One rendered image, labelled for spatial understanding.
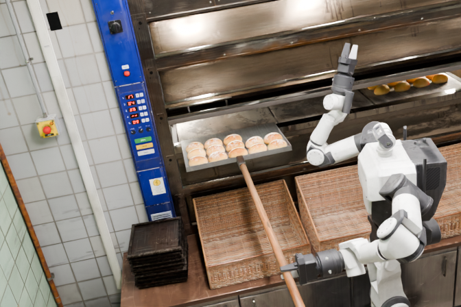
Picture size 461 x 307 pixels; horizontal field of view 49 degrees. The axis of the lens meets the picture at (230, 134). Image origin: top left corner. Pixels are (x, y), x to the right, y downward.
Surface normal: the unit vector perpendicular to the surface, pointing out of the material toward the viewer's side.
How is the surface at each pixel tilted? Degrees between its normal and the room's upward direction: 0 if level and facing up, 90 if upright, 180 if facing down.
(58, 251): 90
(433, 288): 89
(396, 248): 76
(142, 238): 0
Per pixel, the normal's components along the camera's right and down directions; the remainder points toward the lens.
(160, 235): -0.14, -0.89
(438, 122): 0.10, 0.09
